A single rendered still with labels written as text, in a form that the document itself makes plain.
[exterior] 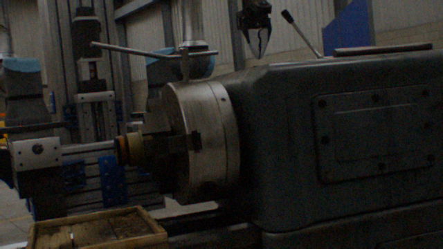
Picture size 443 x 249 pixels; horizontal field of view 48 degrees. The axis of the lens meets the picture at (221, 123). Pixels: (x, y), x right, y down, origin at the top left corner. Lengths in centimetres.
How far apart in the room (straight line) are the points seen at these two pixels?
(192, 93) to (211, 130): 11
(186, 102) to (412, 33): 1198
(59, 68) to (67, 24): 17
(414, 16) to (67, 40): 1152
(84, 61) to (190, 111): 82
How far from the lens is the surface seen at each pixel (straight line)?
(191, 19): 194
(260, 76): 114
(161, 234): 113
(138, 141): 123
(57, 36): 199
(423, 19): 1289
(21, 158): 163
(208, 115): 116
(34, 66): 179
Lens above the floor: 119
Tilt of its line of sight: 3 degrees down
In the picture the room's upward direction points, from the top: 6 degrees counter-clockwise
